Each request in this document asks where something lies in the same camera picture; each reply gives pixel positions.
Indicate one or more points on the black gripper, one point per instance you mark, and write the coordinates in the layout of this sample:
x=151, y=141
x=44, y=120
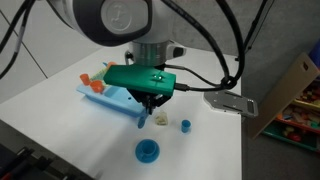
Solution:
x=150, y=95

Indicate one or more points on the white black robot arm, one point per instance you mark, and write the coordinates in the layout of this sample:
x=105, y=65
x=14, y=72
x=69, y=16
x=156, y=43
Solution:
x=116, y=20

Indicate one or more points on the blue mug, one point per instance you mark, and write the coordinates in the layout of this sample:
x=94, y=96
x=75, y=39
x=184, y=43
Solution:
x=147, y=149

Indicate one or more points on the cream toy sponge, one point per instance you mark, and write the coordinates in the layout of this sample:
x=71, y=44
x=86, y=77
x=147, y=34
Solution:
x=161, y=119

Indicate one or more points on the light blue toy sink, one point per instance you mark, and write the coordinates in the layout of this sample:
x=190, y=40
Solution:
x=115, y=98

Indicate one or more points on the small blue cup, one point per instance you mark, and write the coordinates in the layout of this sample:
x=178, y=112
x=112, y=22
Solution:
x=186, y=126

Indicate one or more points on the grey toy faucet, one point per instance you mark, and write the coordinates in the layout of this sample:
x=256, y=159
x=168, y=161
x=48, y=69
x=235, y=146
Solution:
x=128, y=58

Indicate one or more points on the blue saucer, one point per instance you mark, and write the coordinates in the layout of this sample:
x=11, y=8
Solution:
x=146, y=160

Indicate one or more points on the orange toy knobs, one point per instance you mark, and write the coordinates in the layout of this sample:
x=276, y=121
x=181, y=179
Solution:
x=97, y=86

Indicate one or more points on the orange toy plate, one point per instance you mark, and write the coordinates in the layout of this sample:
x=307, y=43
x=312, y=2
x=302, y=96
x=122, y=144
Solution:
x=111, y=65

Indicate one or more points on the small orange cup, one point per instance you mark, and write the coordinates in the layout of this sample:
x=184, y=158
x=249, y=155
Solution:
x=85, y=78

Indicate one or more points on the grey metal mounting plate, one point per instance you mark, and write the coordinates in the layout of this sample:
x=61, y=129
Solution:
x=230, y=103

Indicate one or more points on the black vertical pole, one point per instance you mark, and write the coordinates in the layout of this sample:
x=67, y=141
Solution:
x=255, y=25

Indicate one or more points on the brown cardboard panel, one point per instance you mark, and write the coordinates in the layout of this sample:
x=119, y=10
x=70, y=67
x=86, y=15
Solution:
x=283, y=93

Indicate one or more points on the toy shelf with toys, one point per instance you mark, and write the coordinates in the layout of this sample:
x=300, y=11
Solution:
x=300, y=116

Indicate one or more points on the green wrist camera box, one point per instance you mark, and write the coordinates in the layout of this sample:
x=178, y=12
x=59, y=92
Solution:
x=140, y=78

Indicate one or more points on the black camera stand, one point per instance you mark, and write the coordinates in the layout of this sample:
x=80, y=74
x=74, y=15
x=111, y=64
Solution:
x=30, y=163

